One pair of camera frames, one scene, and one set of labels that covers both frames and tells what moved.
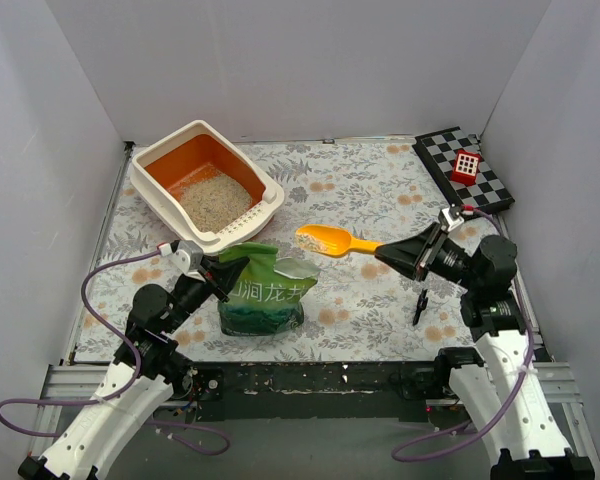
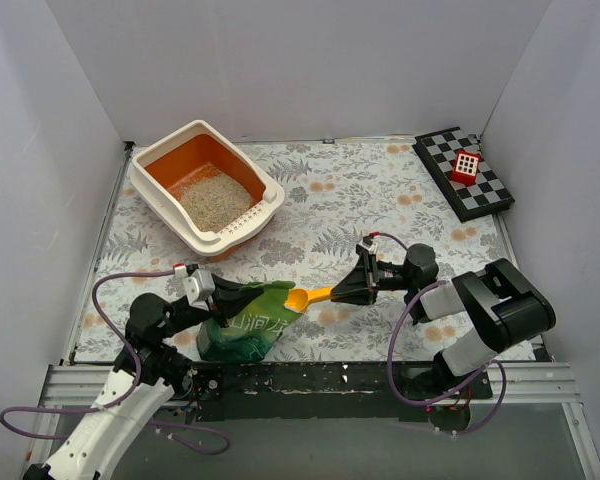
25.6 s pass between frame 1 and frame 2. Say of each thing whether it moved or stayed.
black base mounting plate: stayed
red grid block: stayed
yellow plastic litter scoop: moved
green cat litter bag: moved
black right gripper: moved
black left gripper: moved
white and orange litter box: stayed
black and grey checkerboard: stayed
